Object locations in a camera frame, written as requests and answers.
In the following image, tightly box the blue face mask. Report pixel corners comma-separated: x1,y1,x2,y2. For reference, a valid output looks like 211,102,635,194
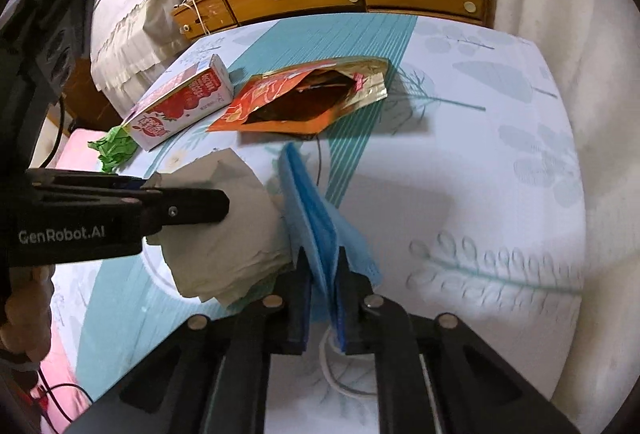
277,143,383,397

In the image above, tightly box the person's left hand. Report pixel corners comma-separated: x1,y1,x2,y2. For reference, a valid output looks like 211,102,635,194
0,263,57,364

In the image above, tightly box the crumpled green paper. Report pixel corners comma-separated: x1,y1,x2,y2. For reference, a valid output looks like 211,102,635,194
87,125,138,173

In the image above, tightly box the white lace cloth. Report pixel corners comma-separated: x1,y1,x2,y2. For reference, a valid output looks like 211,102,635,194
90,0,201,112

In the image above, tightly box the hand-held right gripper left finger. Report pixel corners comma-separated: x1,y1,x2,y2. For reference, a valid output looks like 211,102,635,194
65,247,313,434

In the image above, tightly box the white paper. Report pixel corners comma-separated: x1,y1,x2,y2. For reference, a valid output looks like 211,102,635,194
145,148,296,310

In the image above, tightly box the orange snack bag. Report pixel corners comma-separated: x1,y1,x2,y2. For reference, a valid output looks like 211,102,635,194
206,56,389,137

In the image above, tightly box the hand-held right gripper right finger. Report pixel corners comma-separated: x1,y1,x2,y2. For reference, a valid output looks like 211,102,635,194
334,245,581,434

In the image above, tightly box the black cable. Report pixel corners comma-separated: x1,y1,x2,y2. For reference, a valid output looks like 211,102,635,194
31,364,96,432
42,94,68,167

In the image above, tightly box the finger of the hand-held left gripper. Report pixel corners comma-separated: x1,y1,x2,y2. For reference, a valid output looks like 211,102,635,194
25,168,163,196
30,187,231,240

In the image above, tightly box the pink blanket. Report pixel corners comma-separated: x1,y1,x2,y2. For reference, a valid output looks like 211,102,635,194
30,128,108,434

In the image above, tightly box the red strawberry carton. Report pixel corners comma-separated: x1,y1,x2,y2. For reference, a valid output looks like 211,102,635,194
122,54,235,151

